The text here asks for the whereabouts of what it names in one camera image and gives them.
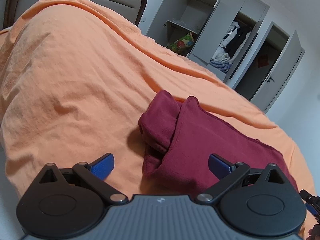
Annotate orange bed sheet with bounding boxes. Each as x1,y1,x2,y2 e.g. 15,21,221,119
1,0,319,239

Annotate white hanging jacket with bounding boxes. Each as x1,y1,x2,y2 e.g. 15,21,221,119
219,21,240,48

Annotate dark hanging clothes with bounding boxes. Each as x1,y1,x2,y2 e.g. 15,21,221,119
224,23,253,58

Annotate grey wardrobe with open doors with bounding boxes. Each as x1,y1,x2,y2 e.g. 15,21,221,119
147,0,268,81

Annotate grey room door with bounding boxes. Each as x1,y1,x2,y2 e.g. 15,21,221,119
251,30,304,113

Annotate colourful bag in wardrobe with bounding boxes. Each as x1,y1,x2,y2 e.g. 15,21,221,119
167,32,195,54

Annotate pile of white blue clothes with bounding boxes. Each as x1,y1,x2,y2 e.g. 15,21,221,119
209,47,234,73

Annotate maroon red garment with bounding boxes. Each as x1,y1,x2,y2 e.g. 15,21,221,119
138,90,297,196

